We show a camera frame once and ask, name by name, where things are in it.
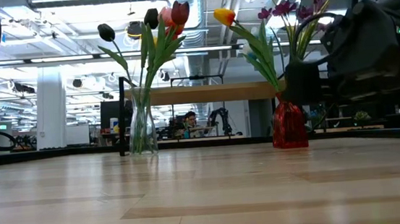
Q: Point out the clear glass vase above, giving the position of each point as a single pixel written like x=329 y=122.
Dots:
x=143 y=138

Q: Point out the maroon artificial tulip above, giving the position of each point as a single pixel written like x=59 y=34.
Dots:
x=180 y=12

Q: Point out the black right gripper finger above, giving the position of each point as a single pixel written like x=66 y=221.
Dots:
x=302 y=81

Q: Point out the black background robot arm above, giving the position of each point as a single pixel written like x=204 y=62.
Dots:
x=222 y=119

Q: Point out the white and blue artificial tulip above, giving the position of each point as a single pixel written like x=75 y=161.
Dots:
x=249 y=51

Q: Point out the black ceiling dome device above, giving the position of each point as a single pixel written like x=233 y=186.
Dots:
x=134 y=27

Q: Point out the black monitor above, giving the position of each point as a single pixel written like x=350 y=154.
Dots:
x=109 y=114

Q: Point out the yellow and red artificial tulip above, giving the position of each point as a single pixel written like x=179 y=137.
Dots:
x=224 y=16

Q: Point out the white square pillar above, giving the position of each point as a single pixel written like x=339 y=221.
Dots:
x=51 y=110

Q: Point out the wooden shelf with black legs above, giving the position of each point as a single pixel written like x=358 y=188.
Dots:
x=220 y=93

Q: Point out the person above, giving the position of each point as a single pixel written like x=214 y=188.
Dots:
x=190 y=122

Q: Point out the red glass vase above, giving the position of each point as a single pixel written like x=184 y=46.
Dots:
x=288 y=126

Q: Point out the orange artificial tulip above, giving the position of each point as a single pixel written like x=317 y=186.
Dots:
x=179 y=29

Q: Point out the long ceiling light strip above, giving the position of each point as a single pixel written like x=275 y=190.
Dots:
x=64 y=58

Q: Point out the ribbed silver ventilation duct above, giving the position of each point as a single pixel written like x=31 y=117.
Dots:
x=197 y=61

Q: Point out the purple artificial flower bunch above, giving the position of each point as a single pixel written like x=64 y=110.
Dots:
x=283 y=8

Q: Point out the black artificial tulip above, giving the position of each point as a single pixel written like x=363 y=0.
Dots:
x=106 y=32
x=151 y=18

